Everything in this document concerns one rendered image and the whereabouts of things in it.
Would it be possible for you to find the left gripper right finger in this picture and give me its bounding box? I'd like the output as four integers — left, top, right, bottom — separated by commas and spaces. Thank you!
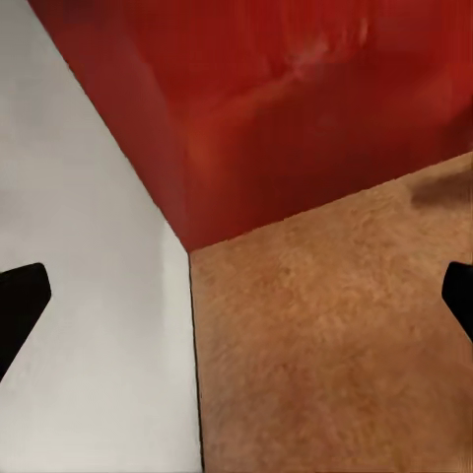
441, 261, 473, 342

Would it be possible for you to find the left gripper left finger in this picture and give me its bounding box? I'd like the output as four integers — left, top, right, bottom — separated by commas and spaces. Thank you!
0, 261, 51, 379

